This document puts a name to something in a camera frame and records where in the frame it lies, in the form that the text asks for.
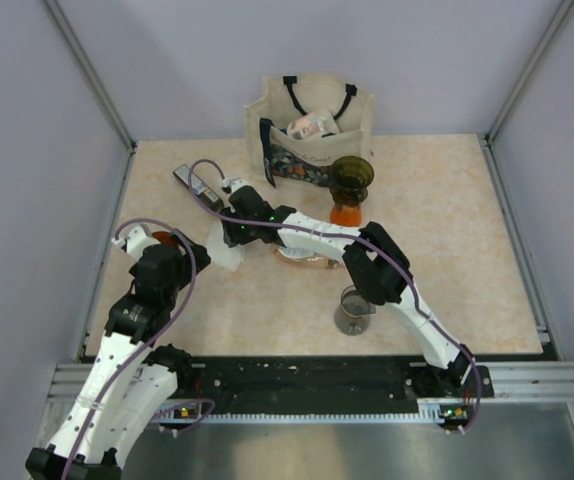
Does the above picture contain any dark green glass dripper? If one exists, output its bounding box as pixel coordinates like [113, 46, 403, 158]
[329, 156, 375, 207]

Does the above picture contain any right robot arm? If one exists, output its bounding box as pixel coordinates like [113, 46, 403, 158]
[220, 179, 483, 396]

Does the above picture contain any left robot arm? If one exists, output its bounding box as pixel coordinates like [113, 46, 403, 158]
[25, 223, 210, 479]

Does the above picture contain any black rectangular box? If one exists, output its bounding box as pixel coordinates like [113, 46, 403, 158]
[173, 164, 225, 212]

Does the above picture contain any pink liquid soap bottle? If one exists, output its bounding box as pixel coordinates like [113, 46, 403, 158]
[273, 246, 345, 270]

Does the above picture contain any beige canvas tote bag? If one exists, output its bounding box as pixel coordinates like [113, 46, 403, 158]
[245, 73, 375, 187]

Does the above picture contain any pink pouch in bag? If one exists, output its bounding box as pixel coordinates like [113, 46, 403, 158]
[286, 109, 340, 141]

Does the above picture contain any dark glass beaker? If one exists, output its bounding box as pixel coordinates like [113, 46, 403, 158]
[334, 286, 376, 336]

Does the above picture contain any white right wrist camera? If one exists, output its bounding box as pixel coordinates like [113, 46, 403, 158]
[221, 177, 249, 195]

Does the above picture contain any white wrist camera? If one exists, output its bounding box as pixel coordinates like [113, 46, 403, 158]
[221, 177, 249, 195]
[111, 223, 160, 260]

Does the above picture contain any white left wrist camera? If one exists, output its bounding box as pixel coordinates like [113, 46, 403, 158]
[111, 223, 160, 260]

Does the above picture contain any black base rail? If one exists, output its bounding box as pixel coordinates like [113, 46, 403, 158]
[171, 355, 494, 416]

